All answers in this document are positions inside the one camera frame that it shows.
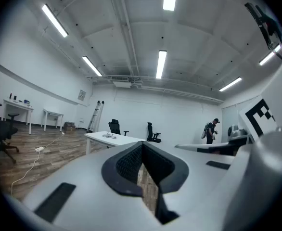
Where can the large white work table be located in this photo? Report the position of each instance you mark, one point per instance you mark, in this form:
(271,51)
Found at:
(121,140)

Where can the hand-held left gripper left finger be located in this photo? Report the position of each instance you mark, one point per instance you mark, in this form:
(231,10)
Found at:
(88,182)

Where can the blue box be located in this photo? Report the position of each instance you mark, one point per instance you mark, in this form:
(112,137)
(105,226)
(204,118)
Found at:
(27,101)

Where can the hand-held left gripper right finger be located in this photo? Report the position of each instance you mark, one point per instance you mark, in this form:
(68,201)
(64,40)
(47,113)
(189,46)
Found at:
(198,184)

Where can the grey dome camera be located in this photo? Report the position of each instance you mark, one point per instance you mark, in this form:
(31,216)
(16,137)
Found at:
(236,132)

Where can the dark bottle red label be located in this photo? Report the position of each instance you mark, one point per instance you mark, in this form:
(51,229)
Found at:
(10,95)

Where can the grey wall electrical panel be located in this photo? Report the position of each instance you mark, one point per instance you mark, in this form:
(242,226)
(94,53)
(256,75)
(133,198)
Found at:
(82,95)

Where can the long white side table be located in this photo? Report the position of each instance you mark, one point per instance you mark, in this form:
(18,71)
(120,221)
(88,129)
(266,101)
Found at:
(18,105)

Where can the grey flat packets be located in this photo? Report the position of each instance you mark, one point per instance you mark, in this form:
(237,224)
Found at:
(69,122)

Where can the white door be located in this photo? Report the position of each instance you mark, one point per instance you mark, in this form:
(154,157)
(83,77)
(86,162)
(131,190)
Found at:
(227,114)

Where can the brown cardboard box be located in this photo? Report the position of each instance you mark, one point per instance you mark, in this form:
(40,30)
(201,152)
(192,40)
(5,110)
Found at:
(70,131)
(69,126)

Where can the white power strip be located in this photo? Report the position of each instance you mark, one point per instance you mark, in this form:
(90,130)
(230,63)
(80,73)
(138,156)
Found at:
(39,149)

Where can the grey aluminium ladder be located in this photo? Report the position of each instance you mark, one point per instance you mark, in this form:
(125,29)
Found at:
(95,117)

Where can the small white table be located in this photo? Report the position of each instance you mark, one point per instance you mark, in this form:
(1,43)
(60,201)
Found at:
(53,112)

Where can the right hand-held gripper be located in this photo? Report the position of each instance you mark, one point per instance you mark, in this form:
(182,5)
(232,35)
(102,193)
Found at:
(263,177)

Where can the white ceiling air conditioner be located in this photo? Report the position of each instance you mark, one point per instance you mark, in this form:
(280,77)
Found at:
(121,83)

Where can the white ceiling pipes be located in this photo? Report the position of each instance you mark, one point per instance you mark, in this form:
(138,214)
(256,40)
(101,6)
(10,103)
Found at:
(174,89)

